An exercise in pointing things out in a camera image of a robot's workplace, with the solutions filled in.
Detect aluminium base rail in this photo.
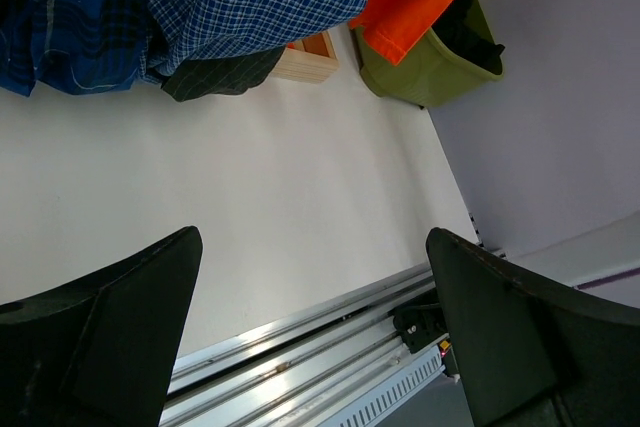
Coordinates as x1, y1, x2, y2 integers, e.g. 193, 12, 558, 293
159, 264, 459, 426

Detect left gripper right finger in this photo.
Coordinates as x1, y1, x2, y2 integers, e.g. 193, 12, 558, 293
426, 228, 639, 426

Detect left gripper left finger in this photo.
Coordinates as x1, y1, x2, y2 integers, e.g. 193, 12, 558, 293
1, 226, 203, 426

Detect wooden clothes rack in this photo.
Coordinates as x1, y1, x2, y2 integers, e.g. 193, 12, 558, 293
271, 31, 340, 84

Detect blue striped shirt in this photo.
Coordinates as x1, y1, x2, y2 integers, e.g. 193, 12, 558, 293
1, 0, 147, 96

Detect green plastic basket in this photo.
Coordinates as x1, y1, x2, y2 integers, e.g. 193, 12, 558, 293
352, 0, 504, 109

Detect black shirt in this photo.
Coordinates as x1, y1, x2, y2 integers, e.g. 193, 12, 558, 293
432, 0, 505, 75

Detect dark pinstripe shirt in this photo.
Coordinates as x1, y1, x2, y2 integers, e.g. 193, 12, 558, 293
161, 47, 285, 102

